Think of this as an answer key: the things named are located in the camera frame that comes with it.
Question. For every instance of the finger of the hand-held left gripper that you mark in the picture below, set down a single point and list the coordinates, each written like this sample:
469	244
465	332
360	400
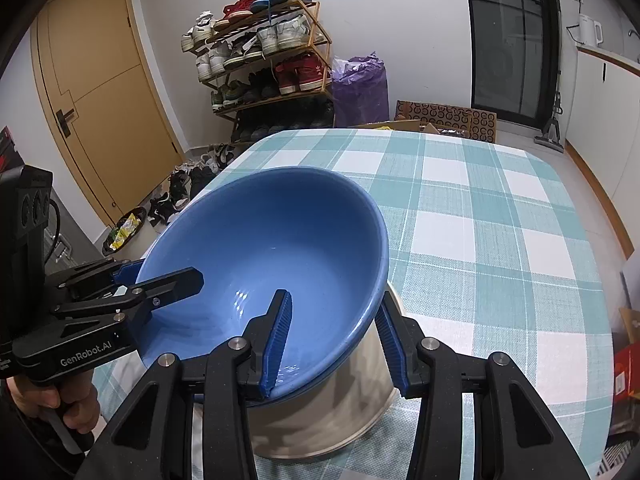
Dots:
170	287
125	272

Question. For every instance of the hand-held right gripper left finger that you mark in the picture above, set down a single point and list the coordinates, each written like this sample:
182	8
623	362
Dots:
280	340

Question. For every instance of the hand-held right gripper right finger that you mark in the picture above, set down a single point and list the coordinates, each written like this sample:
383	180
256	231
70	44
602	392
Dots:
390	345

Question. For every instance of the blue bowl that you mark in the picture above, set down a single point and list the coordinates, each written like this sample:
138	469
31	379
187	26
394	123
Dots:
280	230
145	345

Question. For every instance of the small cream bowl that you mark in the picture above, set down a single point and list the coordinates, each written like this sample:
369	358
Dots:
340	410

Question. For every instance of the person's left forearm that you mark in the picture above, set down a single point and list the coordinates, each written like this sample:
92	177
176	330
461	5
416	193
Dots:
25	445

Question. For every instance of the person's left hand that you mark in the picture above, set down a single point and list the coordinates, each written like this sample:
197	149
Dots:
80	410

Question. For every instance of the cream trash bin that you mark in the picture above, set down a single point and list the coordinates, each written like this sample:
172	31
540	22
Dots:
137	242

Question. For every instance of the yellow packets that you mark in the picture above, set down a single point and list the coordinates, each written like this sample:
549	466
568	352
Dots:
125	227

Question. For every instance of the scattered dark and white shoes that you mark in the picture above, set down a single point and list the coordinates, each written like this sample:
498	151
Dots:
180	185

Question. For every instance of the teal white checked tablecloth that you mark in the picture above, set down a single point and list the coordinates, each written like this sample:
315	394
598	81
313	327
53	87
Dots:
475	260

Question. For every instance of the yellow wooden door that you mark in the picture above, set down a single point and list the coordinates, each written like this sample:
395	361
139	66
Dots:
100	110

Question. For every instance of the red black box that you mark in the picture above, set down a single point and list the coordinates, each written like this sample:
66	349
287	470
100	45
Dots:
7	150

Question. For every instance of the open cardboard box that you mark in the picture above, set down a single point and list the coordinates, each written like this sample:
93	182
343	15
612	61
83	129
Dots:
400	125

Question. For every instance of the dark glossy sheet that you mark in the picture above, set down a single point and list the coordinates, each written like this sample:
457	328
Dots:
447	131

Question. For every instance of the brown circle-patterned mat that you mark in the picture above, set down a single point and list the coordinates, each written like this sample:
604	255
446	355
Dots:
475	122

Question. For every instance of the red carton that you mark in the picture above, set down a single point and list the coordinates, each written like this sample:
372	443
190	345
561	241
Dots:
627	370

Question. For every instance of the brown cardboard carton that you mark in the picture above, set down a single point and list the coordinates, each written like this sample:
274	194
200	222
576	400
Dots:
631	325

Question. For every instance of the wooden shoe rack with shoes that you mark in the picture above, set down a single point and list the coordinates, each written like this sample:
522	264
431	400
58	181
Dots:
300	72

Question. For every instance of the purple plastic bag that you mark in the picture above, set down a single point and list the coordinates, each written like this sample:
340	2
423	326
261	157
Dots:
360	95

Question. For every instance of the black white striped mat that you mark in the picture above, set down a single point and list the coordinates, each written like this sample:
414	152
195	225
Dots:
617	455

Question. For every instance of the floor mop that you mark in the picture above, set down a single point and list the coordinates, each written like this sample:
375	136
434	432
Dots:
550	135

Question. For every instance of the white kitchen cabinet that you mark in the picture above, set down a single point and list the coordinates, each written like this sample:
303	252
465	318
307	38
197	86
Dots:
615	105

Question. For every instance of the black glass door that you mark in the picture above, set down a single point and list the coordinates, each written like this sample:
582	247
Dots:
510	35

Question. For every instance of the white electric kettle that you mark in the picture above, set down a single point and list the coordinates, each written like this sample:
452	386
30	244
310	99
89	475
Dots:
590	30

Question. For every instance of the metal faucet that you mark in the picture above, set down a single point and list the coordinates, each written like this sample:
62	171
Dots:
634	33

